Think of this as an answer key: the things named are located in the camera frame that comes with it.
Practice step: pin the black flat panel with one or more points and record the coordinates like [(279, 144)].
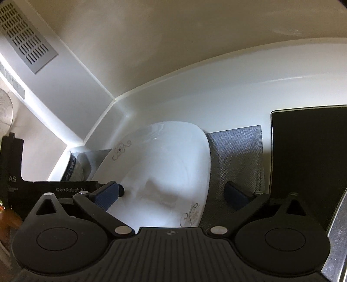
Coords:
[(303, 151)]

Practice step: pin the white floral print plate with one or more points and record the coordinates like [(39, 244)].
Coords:
[(162, 168)]

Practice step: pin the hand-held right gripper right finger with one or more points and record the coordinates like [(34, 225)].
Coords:
[(235, 196)]

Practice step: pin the round metal lid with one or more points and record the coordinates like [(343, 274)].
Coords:
[(5, 108)]

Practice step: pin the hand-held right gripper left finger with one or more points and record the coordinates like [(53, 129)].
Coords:
[(105, 196)]

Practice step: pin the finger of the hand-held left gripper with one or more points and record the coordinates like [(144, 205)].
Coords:
[(122, 190)]

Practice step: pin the large grey vent grille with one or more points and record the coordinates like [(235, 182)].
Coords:
[(27, 38)]

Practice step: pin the grey woven shelf mat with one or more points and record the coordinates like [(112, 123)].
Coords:
[(235, 154)]

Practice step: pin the person's left hand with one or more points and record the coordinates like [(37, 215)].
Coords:
[(12, 221)]

